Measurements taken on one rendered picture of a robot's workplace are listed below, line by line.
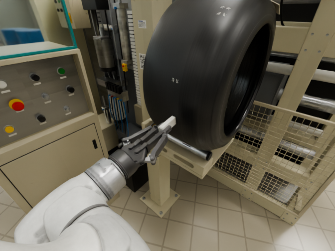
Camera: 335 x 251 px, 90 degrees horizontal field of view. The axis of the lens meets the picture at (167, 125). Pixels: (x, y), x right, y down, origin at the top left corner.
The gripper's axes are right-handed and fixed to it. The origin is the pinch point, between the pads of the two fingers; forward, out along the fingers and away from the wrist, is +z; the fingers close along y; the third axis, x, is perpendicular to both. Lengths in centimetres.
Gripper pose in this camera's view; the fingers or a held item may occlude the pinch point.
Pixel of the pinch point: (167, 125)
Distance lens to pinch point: 53.5
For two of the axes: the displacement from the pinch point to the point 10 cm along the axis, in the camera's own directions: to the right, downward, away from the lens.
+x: 0.9, 7.5, 6.5
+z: 6.4, -5.5, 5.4
